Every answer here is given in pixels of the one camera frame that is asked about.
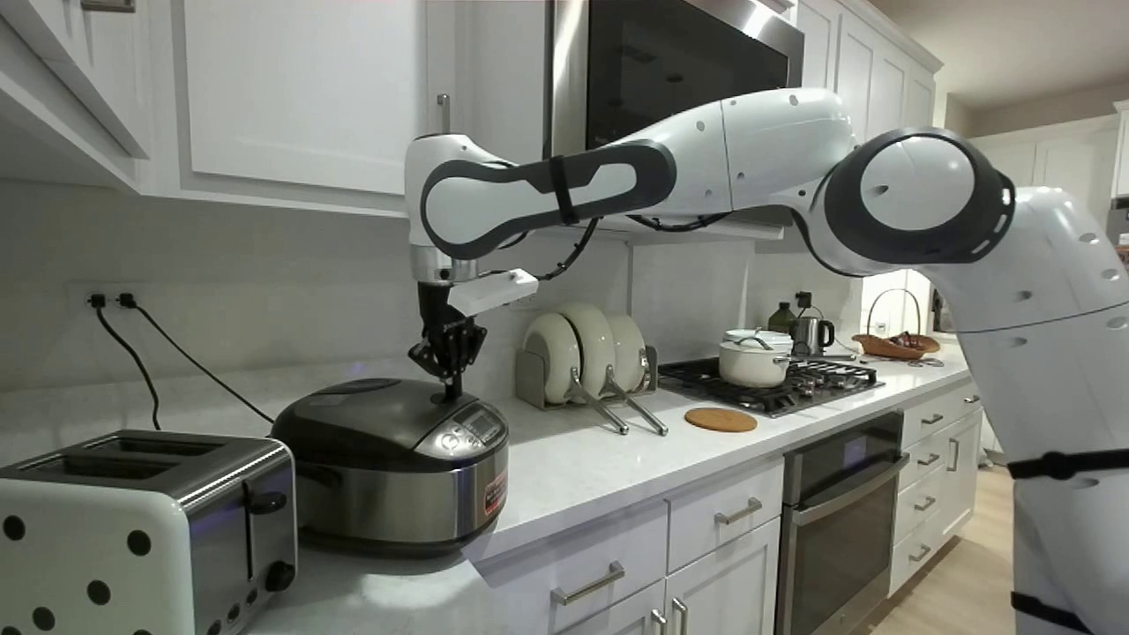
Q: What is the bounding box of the polka dot toaster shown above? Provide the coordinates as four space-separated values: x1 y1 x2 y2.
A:
0 429 300 635

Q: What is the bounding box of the dark green bottle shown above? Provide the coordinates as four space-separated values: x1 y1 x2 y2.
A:
770 299 795 336

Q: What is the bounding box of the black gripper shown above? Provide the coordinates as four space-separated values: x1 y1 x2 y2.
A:
409 283 487 403

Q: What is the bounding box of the silver drawer handle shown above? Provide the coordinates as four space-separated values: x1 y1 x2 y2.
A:
549 562 625 607
712 498 763 524

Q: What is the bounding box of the black gas stove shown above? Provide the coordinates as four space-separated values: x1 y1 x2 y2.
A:
656 352 886 418

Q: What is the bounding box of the stainless steel rice cooker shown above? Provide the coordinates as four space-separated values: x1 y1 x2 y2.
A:
272 378 509 557

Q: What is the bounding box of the black toaster cable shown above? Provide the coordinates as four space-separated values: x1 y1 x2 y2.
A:
86 290 167 432

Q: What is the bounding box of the wicker basket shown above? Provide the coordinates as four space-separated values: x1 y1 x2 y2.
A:
857 292 941 362

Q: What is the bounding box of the silver drawer handle right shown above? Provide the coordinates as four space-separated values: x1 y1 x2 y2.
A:
712 498 763 524

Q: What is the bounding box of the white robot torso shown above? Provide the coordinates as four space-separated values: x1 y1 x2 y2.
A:
927 188 1129 635

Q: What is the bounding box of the stainless steel oven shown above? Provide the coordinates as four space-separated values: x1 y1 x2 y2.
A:
776 412 907 635

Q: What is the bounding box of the white pot on stove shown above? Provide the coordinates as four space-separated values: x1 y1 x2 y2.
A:
720 328 795 386

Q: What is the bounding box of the stainless steel microwave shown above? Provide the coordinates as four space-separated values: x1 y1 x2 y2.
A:
543 0 804 154

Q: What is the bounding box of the silver drawer handle left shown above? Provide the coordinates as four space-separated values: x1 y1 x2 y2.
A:
549 562 625 607

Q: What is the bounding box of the round cork trivet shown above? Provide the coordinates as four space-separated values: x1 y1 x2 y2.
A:
685 405 757 432

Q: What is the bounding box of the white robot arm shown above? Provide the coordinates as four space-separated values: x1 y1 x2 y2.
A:
406 88 1015 395

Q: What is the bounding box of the black rice cooker cable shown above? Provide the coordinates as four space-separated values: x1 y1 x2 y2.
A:
113 290 280 425

